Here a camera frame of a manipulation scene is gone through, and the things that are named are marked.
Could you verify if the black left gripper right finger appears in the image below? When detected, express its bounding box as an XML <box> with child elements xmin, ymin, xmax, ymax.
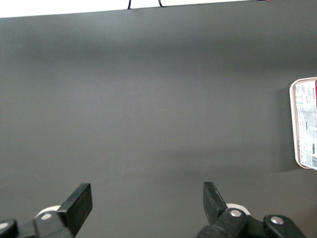
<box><xmin>195</xmin><ymin>182</ymin><xmax>308</xmax><ymax>238</ymax></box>

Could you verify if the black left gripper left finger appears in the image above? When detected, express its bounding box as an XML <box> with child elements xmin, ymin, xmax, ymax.
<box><xmin>0</xmin><ymin>182</ymin><xmax>93</xmax><ymax>238</ymax></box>

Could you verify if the beige plastic tray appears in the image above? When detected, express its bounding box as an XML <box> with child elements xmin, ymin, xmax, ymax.
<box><xmin>289</xmin><ymin>77</ymin><xmax>317</xmax><ymax>170</ymax></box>

